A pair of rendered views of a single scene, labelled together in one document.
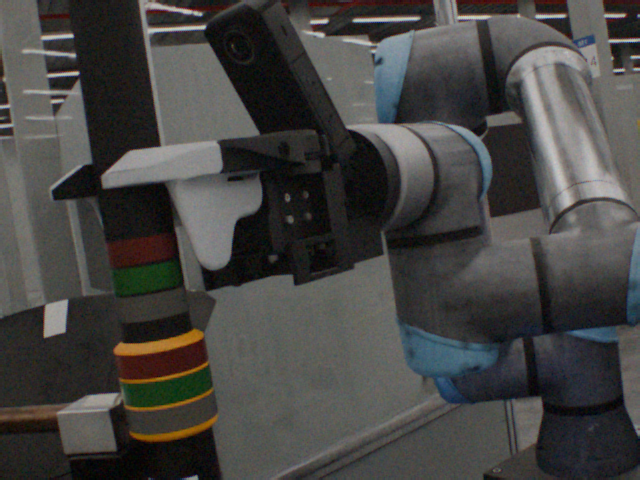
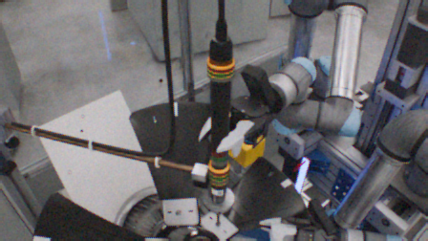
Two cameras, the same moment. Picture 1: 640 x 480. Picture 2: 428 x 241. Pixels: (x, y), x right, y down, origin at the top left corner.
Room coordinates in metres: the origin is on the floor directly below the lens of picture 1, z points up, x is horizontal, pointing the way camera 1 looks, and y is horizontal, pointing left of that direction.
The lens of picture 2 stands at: (-0.11, 0.07, 1.94)
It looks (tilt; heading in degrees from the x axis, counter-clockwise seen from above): 42 degrees down; 2
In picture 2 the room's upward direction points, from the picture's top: straight up
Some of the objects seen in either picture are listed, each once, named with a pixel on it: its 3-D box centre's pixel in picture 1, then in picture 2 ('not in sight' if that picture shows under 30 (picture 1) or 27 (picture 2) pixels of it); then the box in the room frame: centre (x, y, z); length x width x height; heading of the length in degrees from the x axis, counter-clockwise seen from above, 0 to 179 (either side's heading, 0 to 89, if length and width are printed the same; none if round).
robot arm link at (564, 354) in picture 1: (571, 348); (329, 76); (1.00, -0.34, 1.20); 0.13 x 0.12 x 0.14; 75
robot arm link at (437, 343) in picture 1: (464, 297); (294, 112); (0.56, -0.11, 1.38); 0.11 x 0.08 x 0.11; 75
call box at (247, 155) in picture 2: not in sight; (240, 142); (0.80, 0.01, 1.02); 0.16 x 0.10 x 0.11; 42
